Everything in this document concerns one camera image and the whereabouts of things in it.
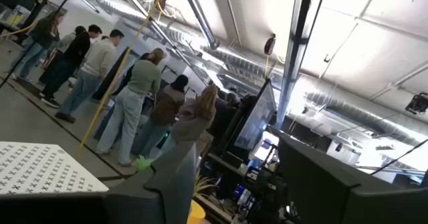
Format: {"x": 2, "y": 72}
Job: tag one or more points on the monitor on black stand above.
{"x": 255, "y": 120}

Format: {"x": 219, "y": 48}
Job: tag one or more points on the potted succulent in patterned pot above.
{"x": 142, "y": 164}

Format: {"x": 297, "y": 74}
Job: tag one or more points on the white perforated metal shelf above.
{"x": 40, "y": 170}

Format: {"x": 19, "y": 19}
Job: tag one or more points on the thin black pole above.
{"x": 66, "y": 2}

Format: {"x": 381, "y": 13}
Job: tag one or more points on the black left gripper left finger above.
{"x": 150, "y": 204}

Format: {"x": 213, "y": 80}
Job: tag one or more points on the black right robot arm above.
{"x": 271, "y": 197}

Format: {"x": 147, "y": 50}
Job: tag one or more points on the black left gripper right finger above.
{"x": 321, "y": 197}

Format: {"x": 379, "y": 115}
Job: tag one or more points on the silver ventilation duct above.
{"x": 351, "y": 115}

